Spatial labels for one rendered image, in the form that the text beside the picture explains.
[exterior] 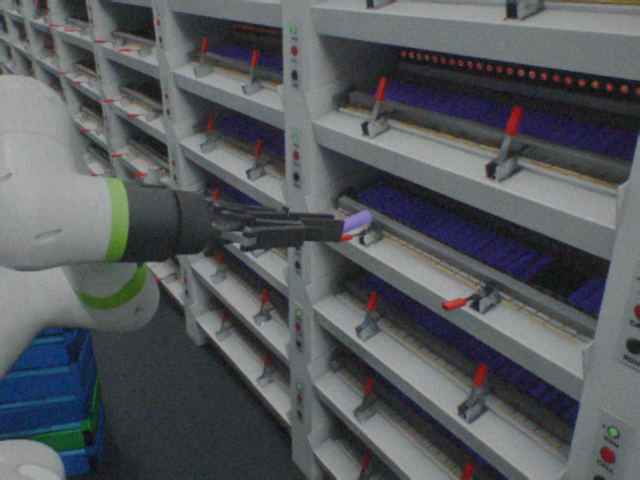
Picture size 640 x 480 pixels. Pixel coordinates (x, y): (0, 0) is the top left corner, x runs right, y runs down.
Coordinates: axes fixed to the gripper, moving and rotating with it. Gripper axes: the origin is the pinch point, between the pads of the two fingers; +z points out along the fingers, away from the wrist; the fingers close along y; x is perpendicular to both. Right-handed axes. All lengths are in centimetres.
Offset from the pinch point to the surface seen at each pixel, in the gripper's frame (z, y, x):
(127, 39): 16, 153, -14
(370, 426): 31, 12, 45
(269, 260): 26, 53, 26
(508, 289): 25.2, -13.4, 3.9
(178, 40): 15, 101, -18
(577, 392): 23.2, -28.7, 10.7
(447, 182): 17.5, -4.2, -8.5
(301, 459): 35, 36, 71
